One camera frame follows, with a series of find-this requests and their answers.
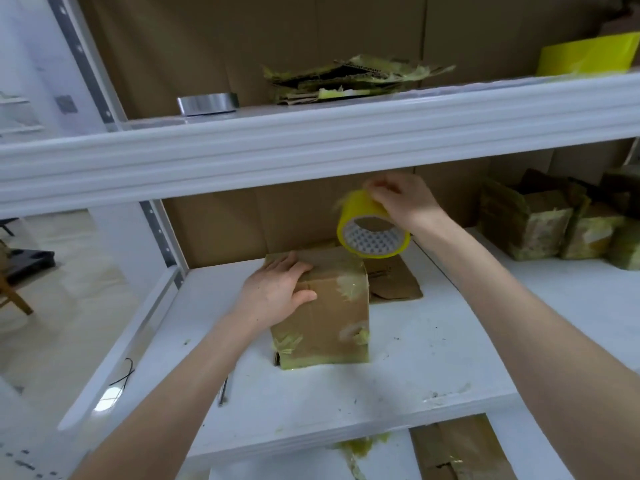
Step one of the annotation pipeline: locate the white metal shelf rack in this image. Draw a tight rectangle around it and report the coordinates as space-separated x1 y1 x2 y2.
0 0 640 480

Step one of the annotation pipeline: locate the brown cardboard with tape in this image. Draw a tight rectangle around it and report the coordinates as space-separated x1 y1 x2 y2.
409 414 518 480

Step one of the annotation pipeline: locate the black floor base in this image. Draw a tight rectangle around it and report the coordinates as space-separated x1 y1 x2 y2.
6 248 57 285

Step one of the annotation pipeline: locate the yellow packing tape roll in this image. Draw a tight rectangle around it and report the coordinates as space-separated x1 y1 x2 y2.
335 189 412 260

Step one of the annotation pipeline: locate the person's left forearm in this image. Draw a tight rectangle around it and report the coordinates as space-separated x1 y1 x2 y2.
69 311 267 480

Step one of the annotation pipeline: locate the taped brown cardboard box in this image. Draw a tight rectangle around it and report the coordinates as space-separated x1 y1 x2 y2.
263 246 372 371

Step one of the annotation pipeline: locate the wooden chair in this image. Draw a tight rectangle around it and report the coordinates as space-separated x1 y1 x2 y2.
0 239 35 316

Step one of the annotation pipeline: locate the person's right hand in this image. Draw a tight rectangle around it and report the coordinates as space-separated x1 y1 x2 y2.
362 172 452 237

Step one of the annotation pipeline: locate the person's right forearm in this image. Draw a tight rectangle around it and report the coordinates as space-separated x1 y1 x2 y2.
413 215 640 480

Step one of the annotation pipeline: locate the small tape-covered cardboard box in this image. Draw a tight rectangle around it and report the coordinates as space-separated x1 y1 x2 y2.
559 195 627 261

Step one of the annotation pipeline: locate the person's left hand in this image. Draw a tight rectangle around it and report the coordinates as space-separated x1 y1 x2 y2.
232 252 319 337

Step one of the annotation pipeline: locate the thin black cable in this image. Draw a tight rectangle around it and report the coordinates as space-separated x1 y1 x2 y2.
110 358 136 391

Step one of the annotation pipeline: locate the dark tape-covered cardboard box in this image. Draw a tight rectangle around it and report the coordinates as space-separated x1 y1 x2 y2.
599 165 640 271

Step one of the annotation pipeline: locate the yellow plastic sheet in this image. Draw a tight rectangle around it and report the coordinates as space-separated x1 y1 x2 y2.
535 32 640 77

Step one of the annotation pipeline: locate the silver tape roll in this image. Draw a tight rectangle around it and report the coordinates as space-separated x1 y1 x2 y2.
176 92 240 117

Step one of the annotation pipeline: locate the open tape-covered cardboard box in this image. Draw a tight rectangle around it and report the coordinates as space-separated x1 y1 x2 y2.
478 169 587 262

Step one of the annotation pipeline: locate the pile of torn taped cardboard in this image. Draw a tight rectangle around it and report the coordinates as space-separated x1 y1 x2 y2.
263 54 457 106

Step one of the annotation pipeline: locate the brown cardboard back panel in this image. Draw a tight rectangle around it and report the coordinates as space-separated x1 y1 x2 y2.
75 0 640 269

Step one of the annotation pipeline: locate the flat brown cardboard piece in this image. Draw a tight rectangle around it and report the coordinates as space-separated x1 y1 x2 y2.
363 254 425 303

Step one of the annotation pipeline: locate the yellow tape scrap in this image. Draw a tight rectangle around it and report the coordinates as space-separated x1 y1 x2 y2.
334 433 392 480

